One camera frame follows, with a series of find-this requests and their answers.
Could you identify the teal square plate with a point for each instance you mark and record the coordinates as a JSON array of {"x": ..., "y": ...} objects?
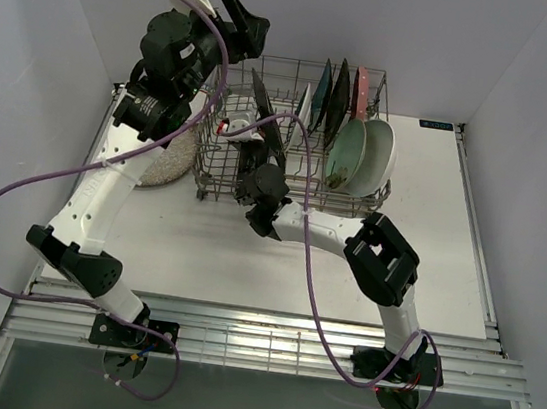
[{"x": 321, "y": 97}]

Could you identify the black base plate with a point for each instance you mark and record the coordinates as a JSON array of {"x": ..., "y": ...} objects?
[
  {"x": 370, "y": 362},
  {"x": 107, "y": 332}
]

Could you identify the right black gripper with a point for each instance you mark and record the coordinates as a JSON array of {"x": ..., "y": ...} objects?
[{"x": 267, "y": 146}]

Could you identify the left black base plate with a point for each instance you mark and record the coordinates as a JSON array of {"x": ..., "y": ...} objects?
[{"x": 107, "y": 332}]

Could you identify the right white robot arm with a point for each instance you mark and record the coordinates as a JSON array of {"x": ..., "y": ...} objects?
[{"x": 381, "y": 260}]

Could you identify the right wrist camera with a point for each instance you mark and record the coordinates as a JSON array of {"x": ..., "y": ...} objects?
[{"x": 238, "y": 127}]

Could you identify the large teal red rimmed plate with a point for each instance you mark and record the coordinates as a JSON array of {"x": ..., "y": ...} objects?
[{"x": 303, "y": 112}]

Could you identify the aluminium frame rail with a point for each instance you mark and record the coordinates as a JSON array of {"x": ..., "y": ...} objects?
[{"x": 230, "y": 337}]

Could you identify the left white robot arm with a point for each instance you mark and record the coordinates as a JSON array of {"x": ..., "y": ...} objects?
[{"x": 180, "y": 50}]

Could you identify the pink polka dot plate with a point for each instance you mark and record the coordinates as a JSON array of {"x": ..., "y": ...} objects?
[{"x": 360, "y": 95}]

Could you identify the light green floral plate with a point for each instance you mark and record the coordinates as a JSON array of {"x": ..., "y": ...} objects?
[{"x": 346, "y": 155}]

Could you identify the black floral square plate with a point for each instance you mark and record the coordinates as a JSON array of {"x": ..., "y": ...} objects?
[{"x": 338, "y": 104}]

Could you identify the white oval plate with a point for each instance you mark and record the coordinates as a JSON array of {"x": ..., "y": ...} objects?
[{"x": 379, "y": 161}]

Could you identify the right XDOF label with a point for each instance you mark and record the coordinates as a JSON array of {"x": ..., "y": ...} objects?
[{"x": 436, "y": 125}]

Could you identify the grey wire dish rack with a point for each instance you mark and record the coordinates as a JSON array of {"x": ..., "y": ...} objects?
[{"x": 285, "y": 79}]

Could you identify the cream floral square plate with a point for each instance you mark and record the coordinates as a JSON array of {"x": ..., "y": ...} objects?
[{"x": 271, "y": 129}]

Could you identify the grey speckled round plate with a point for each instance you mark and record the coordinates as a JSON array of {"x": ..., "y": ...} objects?
[{"x": 173, "y": 163}]

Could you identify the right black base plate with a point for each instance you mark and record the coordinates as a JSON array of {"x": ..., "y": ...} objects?
[{"x": 370, "y": 362}]

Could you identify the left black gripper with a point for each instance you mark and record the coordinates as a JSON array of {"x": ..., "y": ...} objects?
[{"x": 248, "y": 38}]

